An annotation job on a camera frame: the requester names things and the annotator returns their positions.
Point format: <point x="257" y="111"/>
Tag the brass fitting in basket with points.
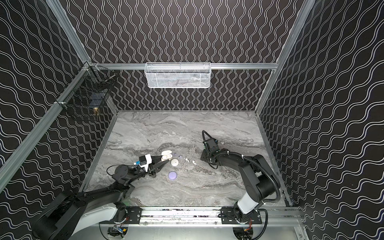
<point x="96" y="111"/>

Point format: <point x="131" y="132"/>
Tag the clear plastic earbud tray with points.
<point x="179" y="156"/>

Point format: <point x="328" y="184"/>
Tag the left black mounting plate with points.
<point x="128" y="215"/>

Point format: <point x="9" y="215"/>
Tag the beige earbud charging case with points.
<point x="167" y="155"/>

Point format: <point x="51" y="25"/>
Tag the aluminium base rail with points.
<point x="194" y="217"/>

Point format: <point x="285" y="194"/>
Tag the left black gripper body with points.
<point x="152" y="168"/>

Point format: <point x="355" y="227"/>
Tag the black wire wall basket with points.
<point x="93" y="90"/>

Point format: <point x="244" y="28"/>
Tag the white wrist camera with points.
<point x="211" y="142"/>
<point x="144" y="162"/>

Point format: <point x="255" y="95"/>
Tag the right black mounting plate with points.
<point x="234" y="216"/>

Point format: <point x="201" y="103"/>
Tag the white round disc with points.
<point x="174" y="162"/>

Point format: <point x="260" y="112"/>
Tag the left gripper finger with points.
<point x="156" y="168"/>
<point x="157" y="159"/>

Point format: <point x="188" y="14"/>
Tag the black mounting plate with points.
<point x="128" y="215"/>
<point x="234" y="216"/>

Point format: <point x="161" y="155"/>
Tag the purple round disc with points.
<point x="172" y="175"/>

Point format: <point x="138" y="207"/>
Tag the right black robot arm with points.
<point x="260" y="182"/>

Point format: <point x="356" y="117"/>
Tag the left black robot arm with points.
<point x="69" y="213"/>

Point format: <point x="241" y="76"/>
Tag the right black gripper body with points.
<point x="206" y="156"/>

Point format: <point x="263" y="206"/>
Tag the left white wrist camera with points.
<point x="144" y="162"/>

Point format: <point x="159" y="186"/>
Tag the white mesh wall basket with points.
<point x="178" y="75"/>

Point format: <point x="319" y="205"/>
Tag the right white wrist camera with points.
<point x="211" y="142"/>

